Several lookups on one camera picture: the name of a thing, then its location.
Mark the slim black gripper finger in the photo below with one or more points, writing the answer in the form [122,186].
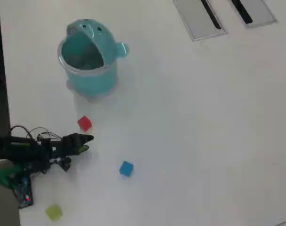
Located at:
[82,150]

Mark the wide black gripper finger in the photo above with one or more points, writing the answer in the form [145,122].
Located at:
[85,138]

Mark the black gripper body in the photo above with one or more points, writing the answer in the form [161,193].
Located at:
[68,146]

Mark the red lego block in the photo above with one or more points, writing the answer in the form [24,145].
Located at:
[84,123]

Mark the blue lego block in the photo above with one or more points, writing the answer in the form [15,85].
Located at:
[126,168]

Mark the green lego block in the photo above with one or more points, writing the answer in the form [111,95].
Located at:
[53,212]

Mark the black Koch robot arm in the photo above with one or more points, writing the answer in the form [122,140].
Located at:
[15,150]

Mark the green arm base clamp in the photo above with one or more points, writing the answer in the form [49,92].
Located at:
[3,176]

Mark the teal whale-shaped bin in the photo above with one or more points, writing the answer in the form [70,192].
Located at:
[93,80]

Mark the blue controller circuit board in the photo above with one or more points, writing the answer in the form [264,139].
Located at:
[23,190]

